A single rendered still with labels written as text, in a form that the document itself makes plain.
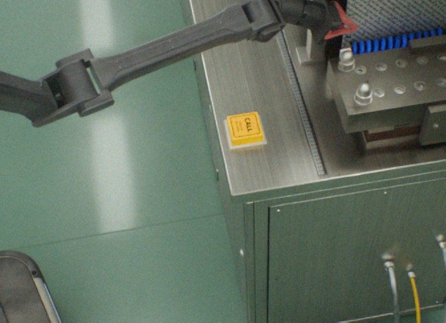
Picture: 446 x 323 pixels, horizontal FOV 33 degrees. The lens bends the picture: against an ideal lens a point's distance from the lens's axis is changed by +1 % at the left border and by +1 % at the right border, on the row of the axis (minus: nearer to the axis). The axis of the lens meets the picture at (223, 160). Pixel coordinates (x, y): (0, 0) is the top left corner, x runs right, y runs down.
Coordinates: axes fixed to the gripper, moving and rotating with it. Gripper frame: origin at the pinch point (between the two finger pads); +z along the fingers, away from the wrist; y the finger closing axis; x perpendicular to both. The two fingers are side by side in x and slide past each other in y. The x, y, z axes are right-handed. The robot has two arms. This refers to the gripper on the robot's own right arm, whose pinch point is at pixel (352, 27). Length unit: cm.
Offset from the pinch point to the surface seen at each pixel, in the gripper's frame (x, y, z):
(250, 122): -24.8, 9.3, -13.7
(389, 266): -48, 27, 37
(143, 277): -122, -7, 3
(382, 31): 1.2, 0.3, 7.0
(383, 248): -43, 26, 31
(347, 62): -2.8, 8.2, -2.2
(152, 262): -120, -12, 6
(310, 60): -17.2, -7.1, 2.2
